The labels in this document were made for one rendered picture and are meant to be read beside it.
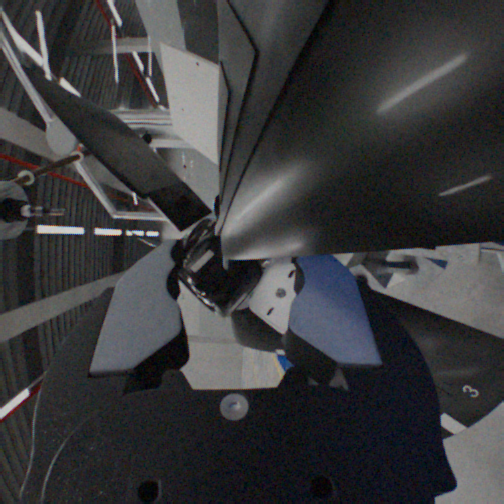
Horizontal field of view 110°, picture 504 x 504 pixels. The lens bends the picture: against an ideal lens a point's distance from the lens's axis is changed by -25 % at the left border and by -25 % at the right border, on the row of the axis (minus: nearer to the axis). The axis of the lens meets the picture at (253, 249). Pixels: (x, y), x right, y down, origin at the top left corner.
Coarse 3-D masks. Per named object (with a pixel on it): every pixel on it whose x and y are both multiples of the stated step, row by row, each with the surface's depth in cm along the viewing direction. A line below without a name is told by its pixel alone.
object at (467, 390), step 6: (462, 384) 17; (468, 384) 17; (474, 384) 16; (456, 390) 17; (462, 390) 17; (468, 390) 17; (474, 390) 16; (480, 390) 16; (486, 390) 15; (462, 396) 17; (468, 396) 17; (474, 396) 16; (480, 396) 16; (474, 402) 16
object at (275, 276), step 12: (276, 264) 29; (288, 264) 28; (264, 276) 30; (276, 276) 29; (264, 288) 30; (276, 288) 29; (288, 288) 28; (252, 300) 31; (264, 300) 30; (276, 300) 29; (288, 300) 28; (264, 312) 30; (276, 312) 29; (288, 312) 28; (276, 324) 29
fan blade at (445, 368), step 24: (408, 312) 20; (432, 312) 19; (432, 336) 19; (456, 336) 17; (480, 336) 16; (432, 360) 19; (456, 360) 17; (480, 360) 16; (456, 384) 17; (480, 384) 16; (456, 408) 17; (480, 408) 16
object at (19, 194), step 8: (0, 184) 20; (8, 184) 21; (16, 184) 22; (0, 192) 20; (8, 192) 21; (16, 192) 22; (24, 192) 24; (0, 200) 20; (0, 216) 20; (0, 224) 20; (8, 224) 22; (16, 224) 23; (24, 224) 24; (0, 232) 20; (8, 232) 22; (16, 232) 23; (8, 240) 22
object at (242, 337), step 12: (240, 312) 41; (252, 312) 42; (240, 324) 45; (252, 324) 44; (264, 324) 44; (240, 336) 50; (252, 336) 49; (264, 336) 48; (276, 336) 48; (252, 348) 57; (264, 348) 54; (276, 348) 53
